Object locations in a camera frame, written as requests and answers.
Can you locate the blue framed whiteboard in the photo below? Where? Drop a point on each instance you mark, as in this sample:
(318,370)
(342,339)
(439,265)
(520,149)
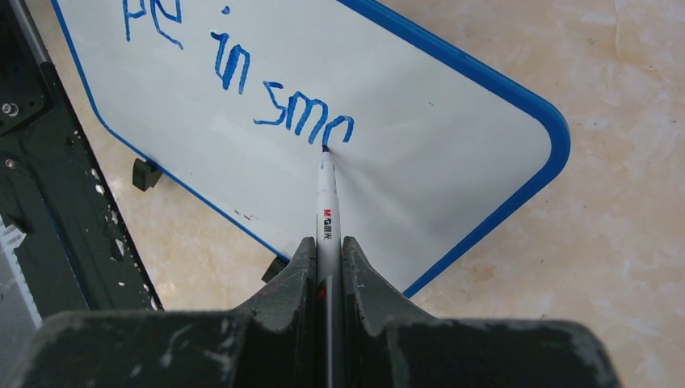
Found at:
(235,99)

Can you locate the black whiteboard foot clip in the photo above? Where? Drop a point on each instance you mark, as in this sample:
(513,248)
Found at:
(145,174)
(277,265)

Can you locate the blue white marker pen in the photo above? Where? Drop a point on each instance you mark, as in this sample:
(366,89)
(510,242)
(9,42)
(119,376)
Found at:
(330,303)

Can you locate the white cable duct rail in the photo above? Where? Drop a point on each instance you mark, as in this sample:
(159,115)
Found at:
(12,238)

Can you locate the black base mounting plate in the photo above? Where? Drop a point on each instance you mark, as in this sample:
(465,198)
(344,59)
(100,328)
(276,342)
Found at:
(77,252)

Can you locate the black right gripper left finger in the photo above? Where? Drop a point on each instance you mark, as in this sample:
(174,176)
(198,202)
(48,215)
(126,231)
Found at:
(267,341)

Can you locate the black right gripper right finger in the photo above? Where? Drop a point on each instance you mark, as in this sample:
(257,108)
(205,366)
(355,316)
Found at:
(391,342)

